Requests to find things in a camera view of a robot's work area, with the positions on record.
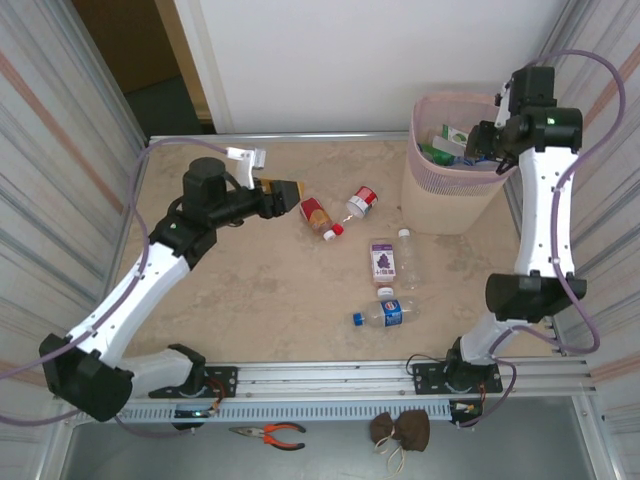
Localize pink mesh waste bin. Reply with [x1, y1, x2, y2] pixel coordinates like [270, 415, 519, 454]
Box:
[401, 92, 516, 235]

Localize white slotted cable duct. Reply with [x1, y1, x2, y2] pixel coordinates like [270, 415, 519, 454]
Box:
[122, 399, 454, 425]

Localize aluminium table frame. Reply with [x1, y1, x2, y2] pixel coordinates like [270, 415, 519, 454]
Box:
[117, 130, 599, 401]

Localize white green label bottle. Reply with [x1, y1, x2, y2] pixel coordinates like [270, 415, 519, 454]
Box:
[440, 124, 472, 157]

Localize brown wooden door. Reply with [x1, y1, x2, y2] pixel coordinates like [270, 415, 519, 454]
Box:
[72, 0, 184, 96]

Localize green bottle yellow cap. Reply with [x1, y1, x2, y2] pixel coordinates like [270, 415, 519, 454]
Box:
[418, 142, 454, 167]

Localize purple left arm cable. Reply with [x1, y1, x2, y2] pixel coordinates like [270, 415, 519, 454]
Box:
[0, 138, 230, 441]

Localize red white label bottle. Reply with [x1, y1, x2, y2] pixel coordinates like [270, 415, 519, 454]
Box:
[333, 184, 380, 236]

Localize red yellow label bottle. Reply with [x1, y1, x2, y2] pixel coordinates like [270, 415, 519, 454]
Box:
[299, 196, 337, 242]

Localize brown cloth pouch with string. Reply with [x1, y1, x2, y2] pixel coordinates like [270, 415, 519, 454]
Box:
[368, 412, 432, 474]

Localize Pepsi bottle blue cap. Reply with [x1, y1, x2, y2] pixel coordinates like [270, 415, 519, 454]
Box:
[351, 297, 420, 330]

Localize corrugated translucent side panel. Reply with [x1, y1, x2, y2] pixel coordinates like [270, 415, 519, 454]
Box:
[0, 0, 151, 480]
[509, 0, 640, 480]

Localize purple label bottle white cap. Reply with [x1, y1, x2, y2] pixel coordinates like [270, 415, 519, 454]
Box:
[368, 240, 400, 301]

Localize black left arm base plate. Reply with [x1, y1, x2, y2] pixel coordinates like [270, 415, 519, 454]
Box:
[148, 366, 240, 400]

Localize clear unlabelled bottle white cap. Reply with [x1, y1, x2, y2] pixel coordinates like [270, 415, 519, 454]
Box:
[396, 227, 425, 291]

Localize orange handled pliers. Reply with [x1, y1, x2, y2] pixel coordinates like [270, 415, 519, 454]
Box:
[228, 422, 307, 452]

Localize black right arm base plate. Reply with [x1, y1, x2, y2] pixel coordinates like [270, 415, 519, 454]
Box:
[411, 360, 504, 397]

